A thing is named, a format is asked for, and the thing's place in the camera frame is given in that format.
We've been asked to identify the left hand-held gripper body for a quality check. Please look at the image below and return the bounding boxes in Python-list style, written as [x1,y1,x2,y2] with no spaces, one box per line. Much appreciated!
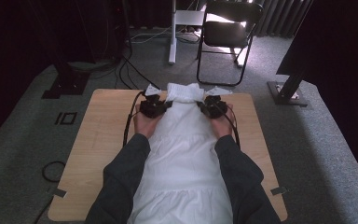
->
[139,83,169,119]

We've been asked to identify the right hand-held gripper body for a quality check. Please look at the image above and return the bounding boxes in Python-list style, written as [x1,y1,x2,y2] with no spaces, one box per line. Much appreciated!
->
[202,86,233,119]

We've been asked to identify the white skirt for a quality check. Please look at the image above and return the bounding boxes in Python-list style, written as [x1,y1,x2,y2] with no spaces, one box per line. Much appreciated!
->
[127,81,234,224]

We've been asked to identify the person's left hand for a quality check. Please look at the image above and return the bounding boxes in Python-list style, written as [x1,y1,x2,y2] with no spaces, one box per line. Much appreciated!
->
[132,104,161,140]

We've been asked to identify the person's right hand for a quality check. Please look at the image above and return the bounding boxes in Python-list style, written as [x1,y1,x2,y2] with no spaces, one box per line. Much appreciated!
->
[210,103,235,140]

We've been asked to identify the white desk leg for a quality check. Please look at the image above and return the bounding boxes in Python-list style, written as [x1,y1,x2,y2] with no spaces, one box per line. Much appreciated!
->
[167,0,207,66]

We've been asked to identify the black folding chair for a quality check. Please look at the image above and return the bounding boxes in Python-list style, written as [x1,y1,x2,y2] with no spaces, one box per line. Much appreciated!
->
[195,0,265,88]

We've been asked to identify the black metal stand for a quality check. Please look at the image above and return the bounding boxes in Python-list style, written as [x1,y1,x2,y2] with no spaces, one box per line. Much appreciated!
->
[267,66,310,108]
[27,0,91,100]

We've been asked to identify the grey tape piece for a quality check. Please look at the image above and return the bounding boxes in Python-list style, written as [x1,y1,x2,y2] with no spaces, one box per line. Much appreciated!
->
[50,187,68,199]
[269,186,289,197]

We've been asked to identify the grey curtain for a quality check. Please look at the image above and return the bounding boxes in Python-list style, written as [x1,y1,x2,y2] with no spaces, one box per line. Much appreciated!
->
[255,0,310,39]

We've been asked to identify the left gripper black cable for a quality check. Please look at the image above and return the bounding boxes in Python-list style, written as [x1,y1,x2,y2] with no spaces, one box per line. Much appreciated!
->
[122,90,146,147]

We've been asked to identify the black floor cables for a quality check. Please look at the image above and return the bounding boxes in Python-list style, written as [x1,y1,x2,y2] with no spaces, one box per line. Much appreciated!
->
[114,29,161,91]

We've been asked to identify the white floor cable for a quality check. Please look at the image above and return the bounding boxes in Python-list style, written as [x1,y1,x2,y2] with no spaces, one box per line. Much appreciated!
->
[130,25,200,45]

